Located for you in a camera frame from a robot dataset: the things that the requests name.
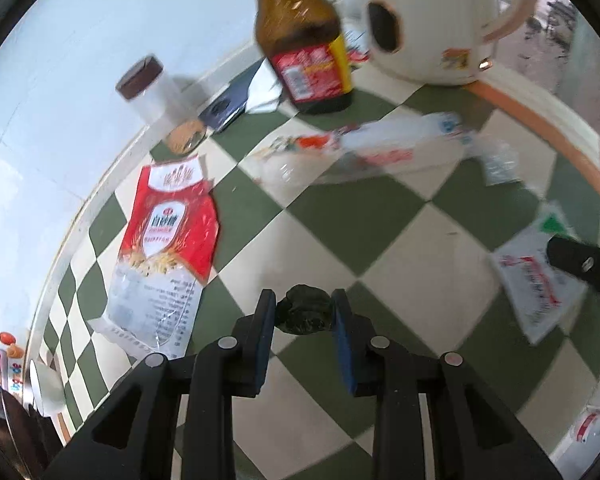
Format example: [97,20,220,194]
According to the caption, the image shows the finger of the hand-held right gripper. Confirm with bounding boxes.
[545,235,600,309]

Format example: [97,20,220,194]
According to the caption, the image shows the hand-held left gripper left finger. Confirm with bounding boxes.
[45,289,278,480]

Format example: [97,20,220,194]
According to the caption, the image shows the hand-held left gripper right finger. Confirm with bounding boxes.
[330,289,563,480]

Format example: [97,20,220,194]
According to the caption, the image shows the dark wrapper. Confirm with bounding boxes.
[275,284,337,336]

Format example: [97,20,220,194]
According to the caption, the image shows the white sachet red print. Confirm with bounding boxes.
[490,200,600,346]

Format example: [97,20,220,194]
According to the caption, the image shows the green white checkered tablecloth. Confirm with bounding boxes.
[27,55,600,480]

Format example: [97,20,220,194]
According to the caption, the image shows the small clear plastic wrapper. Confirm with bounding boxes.
[479,139,524,187]

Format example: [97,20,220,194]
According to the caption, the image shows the red white noodle packet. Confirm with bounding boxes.
[87,155,222,358]

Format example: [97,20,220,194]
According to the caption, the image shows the white red plastic packet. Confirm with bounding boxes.
[569,404,600,444]

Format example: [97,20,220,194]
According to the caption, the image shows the clear wrapper red print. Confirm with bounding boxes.
[240,127,416,187]

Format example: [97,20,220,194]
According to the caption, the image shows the clear wrapper blue print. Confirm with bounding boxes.
[340,111,478,155]

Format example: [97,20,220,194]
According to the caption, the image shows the white bowl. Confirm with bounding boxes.
[27,360,66,418]

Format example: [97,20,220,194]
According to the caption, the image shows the dark blue foil packet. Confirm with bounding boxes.
[197,67,266,133]

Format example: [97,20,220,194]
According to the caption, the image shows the white paper slip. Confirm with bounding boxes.
[247,80,283,113]

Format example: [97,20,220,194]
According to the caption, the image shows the clear jar brown lid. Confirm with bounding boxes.
[116,56,208,156]

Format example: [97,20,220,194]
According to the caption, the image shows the white pink electric kettle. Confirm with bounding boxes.
[347,0,541,86]

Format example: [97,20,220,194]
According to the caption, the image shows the small red white packet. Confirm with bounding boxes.
[346,30,372,64]

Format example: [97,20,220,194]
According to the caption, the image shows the brown glass sauce bottle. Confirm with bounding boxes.
[245,0,356,115]

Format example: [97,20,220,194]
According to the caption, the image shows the colourful wall stickers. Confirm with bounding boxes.
[0,317,27,402]

